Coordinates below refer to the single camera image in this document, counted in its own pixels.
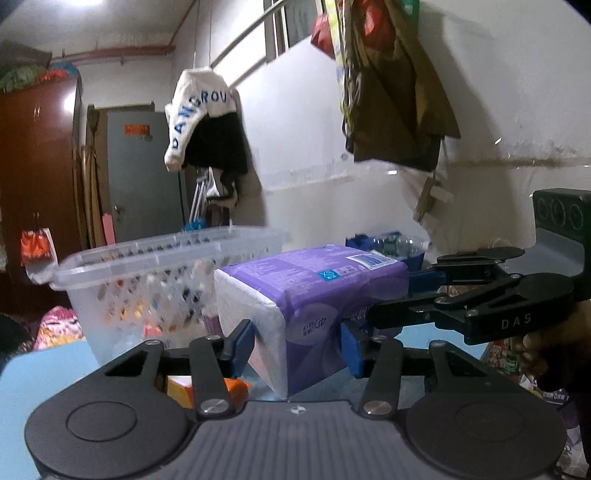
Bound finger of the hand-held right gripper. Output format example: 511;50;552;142
368;272;576;346
408;246;527;296

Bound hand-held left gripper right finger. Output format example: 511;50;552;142
340;324;486;414

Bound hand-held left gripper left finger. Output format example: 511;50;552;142
105;319;256;416

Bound purple tissue pack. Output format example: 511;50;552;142
213;244;411;398

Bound person's right hand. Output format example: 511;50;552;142
514;318;591;395

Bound clear plastic water bottle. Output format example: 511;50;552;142
372;233;432;257

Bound orange packet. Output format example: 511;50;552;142
166;375;254;411

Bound printed snack packets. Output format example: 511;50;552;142
489;339;583;476

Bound clear plastic basket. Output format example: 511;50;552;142
50;225;288;365

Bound colourful floral blanket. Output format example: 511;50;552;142
34;305;88;352

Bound olive hanging jacket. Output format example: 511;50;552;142
333;0;462;172

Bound grey door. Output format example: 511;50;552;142
88;104;190;247

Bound black hanging garment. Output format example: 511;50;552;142
181;111;252;177

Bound orange hanging bag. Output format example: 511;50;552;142
19;227;58;269

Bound white lettered jacket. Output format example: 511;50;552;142
164;67;241;173

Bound brown wooden wardrobe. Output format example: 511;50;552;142
0;76;90;278

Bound red hanging bag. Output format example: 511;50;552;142
310;11;338;60

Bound window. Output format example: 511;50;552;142
262;0;324;63

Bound metal clothes pole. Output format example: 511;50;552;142
210;0;289;71

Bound bundle of folded cloths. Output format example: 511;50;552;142
0;41;79;95

